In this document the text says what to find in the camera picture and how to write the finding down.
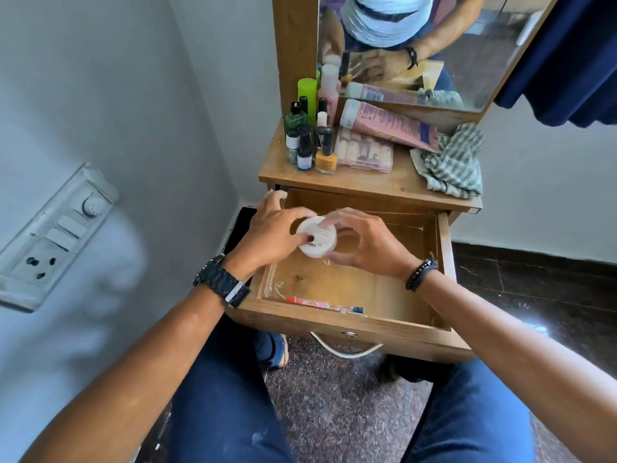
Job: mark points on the person's left hand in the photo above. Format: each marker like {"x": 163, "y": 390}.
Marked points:
{"x": 262, "y": 238}

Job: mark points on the person's right hand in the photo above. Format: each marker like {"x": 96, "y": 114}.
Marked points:
{"x": 381, "y": 248}

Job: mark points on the person's right thumb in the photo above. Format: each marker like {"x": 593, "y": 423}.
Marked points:
{"x": 340, "y": 257}

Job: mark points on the person's left thumb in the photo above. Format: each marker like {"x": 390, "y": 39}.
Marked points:
{"x": 300, "y": 242}

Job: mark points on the white round cream jar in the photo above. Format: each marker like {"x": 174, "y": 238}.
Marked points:
{"x": 315, "y": 243}

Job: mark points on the person's left forearm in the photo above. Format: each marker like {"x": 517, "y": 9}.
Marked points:
{"x": 140, "y": 366}

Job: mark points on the person's right forearm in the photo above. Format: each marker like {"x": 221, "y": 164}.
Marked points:
{"x": 520, "y": 351}

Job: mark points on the wooden drawer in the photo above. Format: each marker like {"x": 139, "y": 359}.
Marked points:
{"x": 366, "y": 289}

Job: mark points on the clear plastic packet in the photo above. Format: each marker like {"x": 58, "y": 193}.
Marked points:
{"x": 313, "y": 296}

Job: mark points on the wooden dressing table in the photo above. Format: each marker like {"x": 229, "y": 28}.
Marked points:
{"x": 366, "y": 183}

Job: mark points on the black wrist watch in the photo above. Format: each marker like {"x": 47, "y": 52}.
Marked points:
{"x": 222, "y": 280}

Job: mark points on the yellow nail polish bottle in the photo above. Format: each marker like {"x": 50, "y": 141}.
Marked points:
{"x": 326, "y": 159}

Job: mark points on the dark blue nail polish bottle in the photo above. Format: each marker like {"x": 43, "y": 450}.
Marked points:
{"x": 304, "y": 151}

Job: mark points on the silver nail polish bottle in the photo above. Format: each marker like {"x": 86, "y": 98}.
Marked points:
{"x": 292, "y": 144}

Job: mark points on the clear plastic cosmetics box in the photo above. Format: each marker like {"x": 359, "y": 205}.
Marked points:
{"x": 364, "y": 151}

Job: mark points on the person's shoe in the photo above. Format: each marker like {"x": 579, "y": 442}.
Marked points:
{"x": 282, "y": 351}

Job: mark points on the dark green glass bottle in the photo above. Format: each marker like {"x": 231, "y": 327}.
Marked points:
{"x": 294, "y": 120}

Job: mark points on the small white-capped bottle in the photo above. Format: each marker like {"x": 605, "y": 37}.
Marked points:
{"x": 321, "y": 119}

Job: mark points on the small black-capped bottle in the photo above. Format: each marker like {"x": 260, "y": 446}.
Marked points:
{"x": 322, "y": 105}

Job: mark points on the pink cosmetic tube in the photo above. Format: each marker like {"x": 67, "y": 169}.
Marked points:
{"x": 390, "y": 125}

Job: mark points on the green striped cloth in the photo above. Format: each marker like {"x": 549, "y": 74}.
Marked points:
{"x": 453, "y": 163}

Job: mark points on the lime green cylinder bottle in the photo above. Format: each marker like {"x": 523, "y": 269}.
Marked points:
{"x": 307, "y": 93}

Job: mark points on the pink bottle with white cap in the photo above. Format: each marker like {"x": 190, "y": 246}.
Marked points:
{"x": 329, "y": 89}

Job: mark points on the person's left leg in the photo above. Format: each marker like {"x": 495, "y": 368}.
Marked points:
{"x": 226, "y": 400}

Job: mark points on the person's leg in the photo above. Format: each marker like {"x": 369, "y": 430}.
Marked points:
{"x": 472, "y": 414}
{"x": 226, "y": 400}

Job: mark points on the person's right leg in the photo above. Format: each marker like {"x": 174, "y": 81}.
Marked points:
{"x": 472, "y": 414}

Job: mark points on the dressing table mirror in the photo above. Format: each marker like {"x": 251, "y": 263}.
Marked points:
{"x": 462, "y": 62}

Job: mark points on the dark blue curtain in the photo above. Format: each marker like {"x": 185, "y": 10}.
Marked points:
{"x": 564, "y": 57}

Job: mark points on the white wall switchboard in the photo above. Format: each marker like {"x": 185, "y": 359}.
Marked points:
{"x": 53, "y": 241}

